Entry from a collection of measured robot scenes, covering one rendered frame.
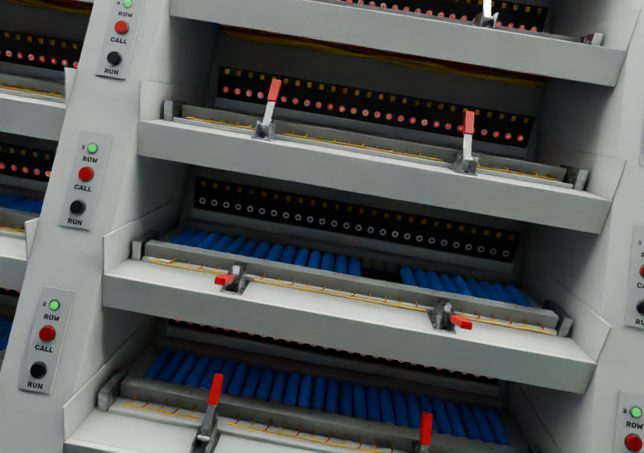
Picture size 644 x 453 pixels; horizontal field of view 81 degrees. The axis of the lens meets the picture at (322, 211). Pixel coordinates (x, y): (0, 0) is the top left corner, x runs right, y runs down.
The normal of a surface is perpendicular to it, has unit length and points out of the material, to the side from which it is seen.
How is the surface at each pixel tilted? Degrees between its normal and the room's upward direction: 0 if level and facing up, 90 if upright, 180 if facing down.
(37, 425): 90
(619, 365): 90
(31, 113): 112
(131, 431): 21
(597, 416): 90
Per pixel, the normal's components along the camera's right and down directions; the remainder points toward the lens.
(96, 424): 0.16, -0.95
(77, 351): -0.01, -0.11
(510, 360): -0.07, 0.26
